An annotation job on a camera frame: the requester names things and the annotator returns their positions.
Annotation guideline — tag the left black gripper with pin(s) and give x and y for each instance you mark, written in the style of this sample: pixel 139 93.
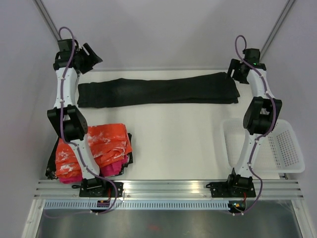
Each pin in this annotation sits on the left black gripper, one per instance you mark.
pixel 91 61

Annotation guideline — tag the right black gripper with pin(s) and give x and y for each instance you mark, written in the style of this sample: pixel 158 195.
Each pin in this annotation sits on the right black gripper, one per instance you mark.
pixel 235 64

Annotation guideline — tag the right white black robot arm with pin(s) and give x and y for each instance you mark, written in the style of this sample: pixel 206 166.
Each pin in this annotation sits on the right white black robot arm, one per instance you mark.
pixel 259 119

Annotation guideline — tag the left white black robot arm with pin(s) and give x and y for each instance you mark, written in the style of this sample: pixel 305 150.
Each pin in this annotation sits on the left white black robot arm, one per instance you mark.
pixel 70 125

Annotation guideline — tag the orange white folded trousers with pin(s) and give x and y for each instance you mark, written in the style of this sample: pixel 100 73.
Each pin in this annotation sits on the orange white folded trousers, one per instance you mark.
pixel 116 129

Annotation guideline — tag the pink folded trousers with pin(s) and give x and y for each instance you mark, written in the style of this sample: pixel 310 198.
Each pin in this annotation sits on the pink folded trousers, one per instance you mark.
pixel 114 169

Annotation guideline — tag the white plastic basket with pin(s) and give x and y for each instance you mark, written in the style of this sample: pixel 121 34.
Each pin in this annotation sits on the white plastic basket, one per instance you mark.
pixel 279 153

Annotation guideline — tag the left aluminium frame post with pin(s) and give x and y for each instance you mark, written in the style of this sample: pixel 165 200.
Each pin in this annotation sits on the left aluminium frame post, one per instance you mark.
pixel 47 18

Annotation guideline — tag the aluminium frame post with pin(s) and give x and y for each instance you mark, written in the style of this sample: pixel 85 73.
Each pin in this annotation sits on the aluminium frame post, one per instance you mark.
pixel 47 18
pixel 277 26

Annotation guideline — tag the right aluminium frame post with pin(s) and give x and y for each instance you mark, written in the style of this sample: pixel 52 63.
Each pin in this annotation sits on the right aluminium frame post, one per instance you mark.
pixel 277 26

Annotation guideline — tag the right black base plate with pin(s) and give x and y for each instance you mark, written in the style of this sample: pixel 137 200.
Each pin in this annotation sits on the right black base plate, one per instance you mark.
pixel 224 190

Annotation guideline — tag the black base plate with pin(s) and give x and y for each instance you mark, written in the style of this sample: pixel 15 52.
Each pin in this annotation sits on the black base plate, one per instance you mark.
pixel 100 188
pixel 224 190

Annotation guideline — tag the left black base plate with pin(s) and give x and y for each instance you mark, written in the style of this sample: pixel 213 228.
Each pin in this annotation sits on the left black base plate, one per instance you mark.
pixel 100 188

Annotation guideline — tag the aluminium mounting rail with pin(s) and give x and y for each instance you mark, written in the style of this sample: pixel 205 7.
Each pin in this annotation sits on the aluminium mounting rail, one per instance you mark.
pixel 273 189

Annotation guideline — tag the white slotted cable duct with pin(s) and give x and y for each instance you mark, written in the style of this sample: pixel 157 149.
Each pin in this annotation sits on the white slotted cable duct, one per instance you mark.
pixel 139 205

